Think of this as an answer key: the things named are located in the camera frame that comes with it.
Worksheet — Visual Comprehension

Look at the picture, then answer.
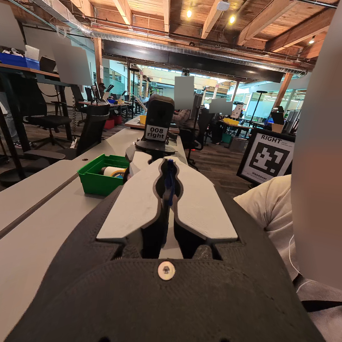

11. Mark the silver ventilation duct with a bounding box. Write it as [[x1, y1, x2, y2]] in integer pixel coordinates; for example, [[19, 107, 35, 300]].
[[76, 23, 308, 78]]

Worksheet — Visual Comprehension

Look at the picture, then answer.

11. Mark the black office chair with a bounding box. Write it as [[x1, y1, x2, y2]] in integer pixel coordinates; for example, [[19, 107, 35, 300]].
[[180, 108, 212, 171], [21, 77, 73, 150], [24, 104, 110, 161]]

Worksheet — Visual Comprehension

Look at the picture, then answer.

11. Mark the person's cream shirt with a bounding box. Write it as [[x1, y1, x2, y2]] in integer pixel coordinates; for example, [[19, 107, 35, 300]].
[[233, 174, 342, 342]]

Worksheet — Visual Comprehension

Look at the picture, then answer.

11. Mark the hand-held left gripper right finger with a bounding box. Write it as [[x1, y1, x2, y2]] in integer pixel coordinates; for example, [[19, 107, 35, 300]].
[[171, 160, 239, 259]]

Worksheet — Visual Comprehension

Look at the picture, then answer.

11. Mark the green plastic bin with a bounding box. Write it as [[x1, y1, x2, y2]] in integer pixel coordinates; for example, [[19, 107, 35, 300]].
[[77, 154, 130, 197]]

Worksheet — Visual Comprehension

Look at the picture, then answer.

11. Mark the framed marker sign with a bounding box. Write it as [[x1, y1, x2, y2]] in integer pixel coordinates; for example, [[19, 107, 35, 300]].
[[236, 128, 296, 189]]

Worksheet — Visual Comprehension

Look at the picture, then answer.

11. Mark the wooden standing desk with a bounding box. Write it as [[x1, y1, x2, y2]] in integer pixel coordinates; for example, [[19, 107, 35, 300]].
[[0, 63, 74, 150]]

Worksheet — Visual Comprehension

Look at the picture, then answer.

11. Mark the blue storage bin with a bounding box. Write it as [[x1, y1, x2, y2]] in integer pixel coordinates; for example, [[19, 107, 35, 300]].
[[0, 52, 40, 70]]

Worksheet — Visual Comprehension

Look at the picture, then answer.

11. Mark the grey trash can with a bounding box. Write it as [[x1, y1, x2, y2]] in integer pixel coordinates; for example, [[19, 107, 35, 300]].
[[229, 137, 248, 153]]

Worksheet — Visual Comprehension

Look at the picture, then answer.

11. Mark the white thin cord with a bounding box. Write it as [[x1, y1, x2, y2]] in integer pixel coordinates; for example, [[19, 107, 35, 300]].
[[289, 234, 313, 293]]

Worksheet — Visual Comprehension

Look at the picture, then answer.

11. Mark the black floor stand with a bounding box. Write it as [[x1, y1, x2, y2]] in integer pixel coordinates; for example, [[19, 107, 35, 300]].
[[0, 107, 30, 187]]

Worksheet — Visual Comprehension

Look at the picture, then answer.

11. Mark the grey desk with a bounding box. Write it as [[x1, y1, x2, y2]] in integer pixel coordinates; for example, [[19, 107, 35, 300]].
[[0, 128, 214, 342]]

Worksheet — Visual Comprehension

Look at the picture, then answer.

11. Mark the blue pen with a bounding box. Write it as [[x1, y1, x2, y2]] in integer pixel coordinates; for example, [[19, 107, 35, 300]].
[[163, 159, 176, 208]]

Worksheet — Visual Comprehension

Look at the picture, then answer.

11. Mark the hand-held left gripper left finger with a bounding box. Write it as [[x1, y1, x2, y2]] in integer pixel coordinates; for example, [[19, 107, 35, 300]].
[[96, 158, 169, 259]]

